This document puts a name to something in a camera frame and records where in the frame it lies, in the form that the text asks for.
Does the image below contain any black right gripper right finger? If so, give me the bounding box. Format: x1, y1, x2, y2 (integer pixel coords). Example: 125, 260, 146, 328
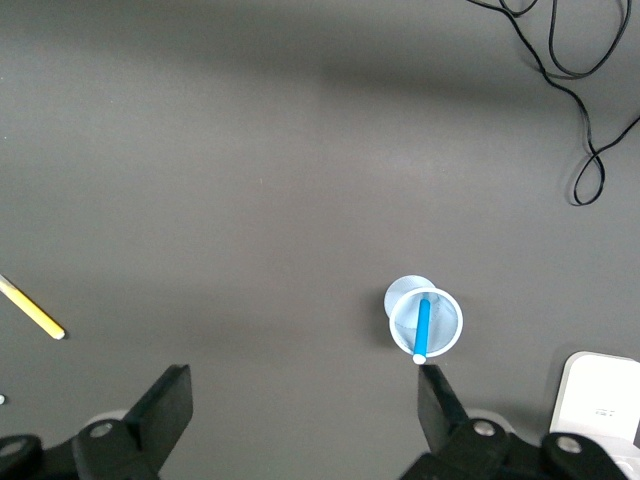
399, 364, 624, 480

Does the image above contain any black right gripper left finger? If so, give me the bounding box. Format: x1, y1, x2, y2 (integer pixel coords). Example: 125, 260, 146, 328
0, 363, 195, 480

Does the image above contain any blue marker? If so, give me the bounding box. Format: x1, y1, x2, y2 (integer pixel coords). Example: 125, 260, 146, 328
412, 298, 432, 365

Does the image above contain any blue mesh cup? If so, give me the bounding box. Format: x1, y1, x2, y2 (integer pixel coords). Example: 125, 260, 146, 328
383, 273, 465, 359

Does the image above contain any white lamp stand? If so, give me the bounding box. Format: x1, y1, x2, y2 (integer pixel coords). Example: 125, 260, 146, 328
548, 351, 640, 476

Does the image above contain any yellow marker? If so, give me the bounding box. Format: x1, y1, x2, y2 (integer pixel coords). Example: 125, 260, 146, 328
0, 273, 67, 341

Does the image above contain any loose thin black cable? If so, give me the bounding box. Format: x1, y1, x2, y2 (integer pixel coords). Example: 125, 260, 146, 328
467, 0, 640, 207

